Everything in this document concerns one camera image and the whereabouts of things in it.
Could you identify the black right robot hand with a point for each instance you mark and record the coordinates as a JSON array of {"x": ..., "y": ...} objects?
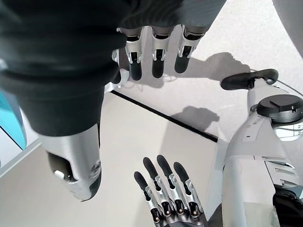
[{"x": 59, "y": 59}]

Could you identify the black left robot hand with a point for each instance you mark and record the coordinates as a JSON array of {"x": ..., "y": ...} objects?
[{"x": 170, "y": 203}]

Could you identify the white cart drawer blue front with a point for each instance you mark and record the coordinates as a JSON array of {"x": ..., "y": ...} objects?
[{"x": 9, "y": 113}]

